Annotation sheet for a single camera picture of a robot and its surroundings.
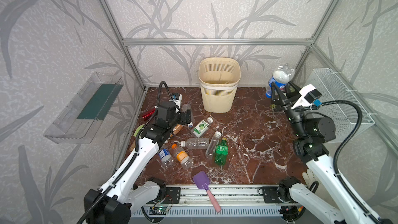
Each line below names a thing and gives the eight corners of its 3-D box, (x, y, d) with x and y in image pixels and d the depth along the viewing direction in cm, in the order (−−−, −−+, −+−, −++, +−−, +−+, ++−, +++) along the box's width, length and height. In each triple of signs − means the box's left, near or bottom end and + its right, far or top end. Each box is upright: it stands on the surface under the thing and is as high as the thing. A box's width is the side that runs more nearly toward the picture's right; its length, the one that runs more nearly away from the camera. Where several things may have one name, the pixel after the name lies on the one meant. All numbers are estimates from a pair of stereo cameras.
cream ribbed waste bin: (200, 115, 106) (198, 85, 83) (201, 87, 123) (200, 56, 101) (236, 115, 106) (244, 86, 84) (232, 88, 123) (238, 57, 101)
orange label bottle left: (170, 151, 90) (168, 148, 86) (177, 145, 92) (176, 141, 88) (188, 172, 83) (187, 169, 79) (195, 164, 85) (194, 161, 81)
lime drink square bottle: (191, 133, 97) (191, 130, 94) (208, 117, 104) (208, 114, 101) (198, 138, 94) (197, 136, 92) (214, 122, 102) (214, 119, 99)
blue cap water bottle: (166, 169, 83) (164, 166, 79) (159, 155, 88) (157, 151, 84) (176, 163, 86) (174, 159, 81) (169, 149, 90) (167, 145, 86)
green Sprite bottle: (214, 165, 85) (215, 162, 81) (214, 140, 94) (214, 137, 91) (228, 165, 85) (229, 162, 81) (226, 140, 94) (227, 137, 91)
